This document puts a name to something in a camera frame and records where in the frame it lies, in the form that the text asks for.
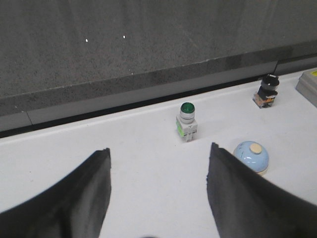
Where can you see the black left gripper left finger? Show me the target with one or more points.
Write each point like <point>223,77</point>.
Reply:
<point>75,207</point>

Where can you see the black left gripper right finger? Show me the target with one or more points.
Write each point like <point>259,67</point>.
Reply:
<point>245,205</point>

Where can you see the light blue desk bell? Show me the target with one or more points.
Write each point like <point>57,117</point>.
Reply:
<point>253,155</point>

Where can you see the grey stone counter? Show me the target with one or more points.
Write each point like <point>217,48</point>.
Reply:
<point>65,60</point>

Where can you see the green pushbutton switch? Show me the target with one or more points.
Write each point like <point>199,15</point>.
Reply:
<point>185,121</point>

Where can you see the black rotary selector switch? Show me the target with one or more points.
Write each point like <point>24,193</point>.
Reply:
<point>267,91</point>

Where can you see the grey on-off switch box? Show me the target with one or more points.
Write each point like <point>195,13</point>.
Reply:
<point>307,86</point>

